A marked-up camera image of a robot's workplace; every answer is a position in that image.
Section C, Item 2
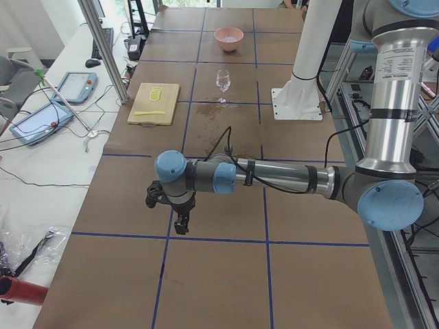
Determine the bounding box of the clear wine glass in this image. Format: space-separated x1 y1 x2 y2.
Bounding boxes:
215 69 230 105

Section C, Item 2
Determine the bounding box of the far blue teach pendant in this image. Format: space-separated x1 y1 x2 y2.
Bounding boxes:
57 72 97 104

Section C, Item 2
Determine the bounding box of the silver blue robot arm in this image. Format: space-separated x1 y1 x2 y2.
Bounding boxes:
145 1 438 234

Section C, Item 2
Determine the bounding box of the pink bowl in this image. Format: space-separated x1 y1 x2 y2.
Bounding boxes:
214 27 244 52

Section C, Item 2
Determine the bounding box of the clear ice cubes pile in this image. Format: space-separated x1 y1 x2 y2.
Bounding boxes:
219 36 240 44

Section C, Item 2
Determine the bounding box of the bamboo cutting board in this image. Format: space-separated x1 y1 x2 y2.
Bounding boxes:
127 82 180 125

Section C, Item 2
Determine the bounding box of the steel double jigger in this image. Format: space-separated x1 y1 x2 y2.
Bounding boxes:
224 145 233 156

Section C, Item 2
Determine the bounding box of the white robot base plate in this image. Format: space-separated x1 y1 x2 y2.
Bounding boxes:
271 86 322 121

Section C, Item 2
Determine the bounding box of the near blue teach pendant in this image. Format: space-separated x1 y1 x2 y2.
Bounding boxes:
9 102 73 146

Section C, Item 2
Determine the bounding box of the black keyboard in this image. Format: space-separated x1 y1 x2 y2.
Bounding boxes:
91 27 115 59

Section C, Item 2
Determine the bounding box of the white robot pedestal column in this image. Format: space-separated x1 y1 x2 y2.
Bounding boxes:
292 0 342 81

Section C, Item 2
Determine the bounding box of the yellow plastic knife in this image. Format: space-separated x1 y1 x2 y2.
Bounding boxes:
133 110 167 116

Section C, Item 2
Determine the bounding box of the red thermos bottle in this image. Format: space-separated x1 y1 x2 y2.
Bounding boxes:
1 276 49 306

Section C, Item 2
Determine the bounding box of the clear plastic bag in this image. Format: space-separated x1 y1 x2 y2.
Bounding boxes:
1 226 70 278

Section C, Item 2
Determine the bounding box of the black computer mouse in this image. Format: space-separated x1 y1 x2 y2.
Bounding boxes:
84 58 101 69

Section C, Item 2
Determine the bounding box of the aluminium frame post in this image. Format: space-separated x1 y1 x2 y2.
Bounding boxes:
78 0 128 104

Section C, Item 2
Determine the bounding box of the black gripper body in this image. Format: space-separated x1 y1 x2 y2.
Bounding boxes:
145 180 196 216

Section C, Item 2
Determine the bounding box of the blue teach pendant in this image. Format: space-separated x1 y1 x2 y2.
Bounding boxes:
57 72 97 104
9 102 73 146

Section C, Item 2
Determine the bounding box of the black power adapter box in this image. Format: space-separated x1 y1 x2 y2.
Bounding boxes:
128 35 146 61

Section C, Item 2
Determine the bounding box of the metal rod with green tip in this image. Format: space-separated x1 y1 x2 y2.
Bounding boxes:
34 69 98 138

